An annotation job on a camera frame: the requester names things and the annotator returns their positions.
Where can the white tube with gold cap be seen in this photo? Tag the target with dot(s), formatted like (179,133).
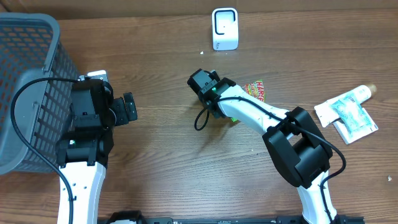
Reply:
(327,116)

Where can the white barcode scanner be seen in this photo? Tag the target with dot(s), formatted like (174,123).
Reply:
(225,29)

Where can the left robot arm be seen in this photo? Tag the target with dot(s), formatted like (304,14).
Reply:
(83,151)

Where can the white Hansaplast plaster box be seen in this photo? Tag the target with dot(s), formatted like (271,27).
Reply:
(347,137)

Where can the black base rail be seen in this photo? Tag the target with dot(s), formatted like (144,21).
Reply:
(135,216)

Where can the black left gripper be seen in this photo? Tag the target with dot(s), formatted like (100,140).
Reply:
(125,113)

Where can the grey plastic shopping basket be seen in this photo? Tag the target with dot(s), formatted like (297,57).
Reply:
(31,49)

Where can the teal tissue packet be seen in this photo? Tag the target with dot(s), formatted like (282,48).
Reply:
(350,112)

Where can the colourful Haribo candy bag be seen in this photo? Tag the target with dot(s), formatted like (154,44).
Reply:
(256,89)

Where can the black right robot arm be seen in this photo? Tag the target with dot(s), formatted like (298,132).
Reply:
(299,151)

